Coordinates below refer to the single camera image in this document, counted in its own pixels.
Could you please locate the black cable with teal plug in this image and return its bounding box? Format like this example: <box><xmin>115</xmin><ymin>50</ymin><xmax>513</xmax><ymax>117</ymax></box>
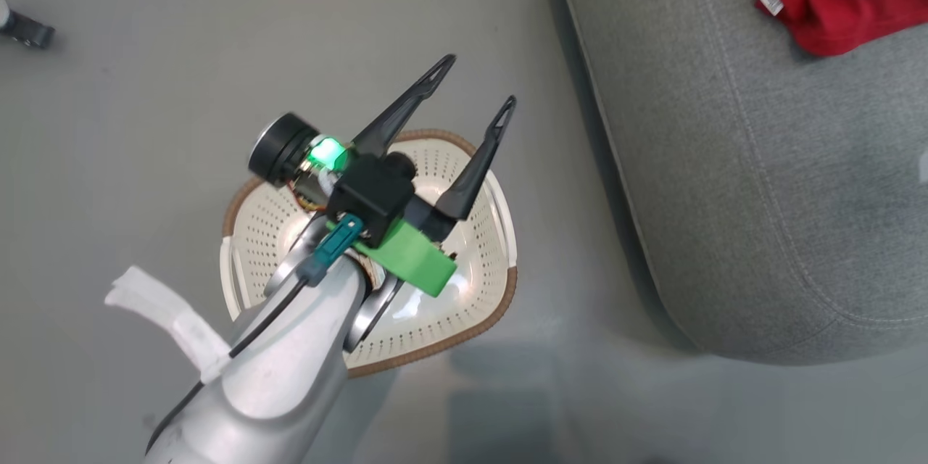
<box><xmin>147</xmin><ymin>214</ymin><xmax>365</xmax><ymax>443</ymax></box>

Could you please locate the grey fabric sofa seat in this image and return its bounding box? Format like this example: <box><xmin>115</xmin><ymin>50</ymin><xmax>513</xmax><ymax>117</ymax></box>
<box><xmin>554</xmin><ymin>0</ymin><xmax>928</xmax><ymax>368</ymax></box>

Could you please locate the red white-trimmed basketball jersey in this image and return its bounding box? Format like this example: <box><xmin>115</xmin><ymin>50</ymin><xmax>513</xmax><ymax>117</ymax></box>
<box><xmin>754</xmin><ymin>0</ymin><xmax>928</xmax><ymax>58</ymax></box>

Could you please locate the white tape strip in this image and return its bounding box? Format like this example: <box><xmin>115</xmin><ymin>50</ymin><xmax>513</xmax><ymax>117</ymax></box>
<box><xmin>104</xmin><ymin>265</ymin><xmax>233</xmax><ymax>385</ymax></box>

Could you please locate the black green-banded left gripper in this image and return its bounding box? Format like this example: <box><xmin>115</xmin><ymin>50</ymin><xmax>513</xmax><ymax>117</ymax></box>
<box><xmin>248</xmin><ymin>54</ymin><xmax>518</xmax><ymax>299</ymax></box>

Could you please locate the black caster wheel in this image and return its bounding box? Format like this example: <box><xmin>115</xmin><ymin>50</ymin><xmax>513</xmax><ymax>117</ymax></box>
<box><xmin>0</xmin><ymin>0</ymin><xmax>57</xmax><ymax>50</ymax></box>

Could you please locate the white perforated laundry basket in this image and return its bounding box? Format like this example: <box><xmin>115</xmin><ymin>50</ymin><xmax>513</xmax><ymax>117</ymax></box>
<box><xmin>220</xmin><ymin>129</ymin><xmax>520</xmax><ymax>380</ymax></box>

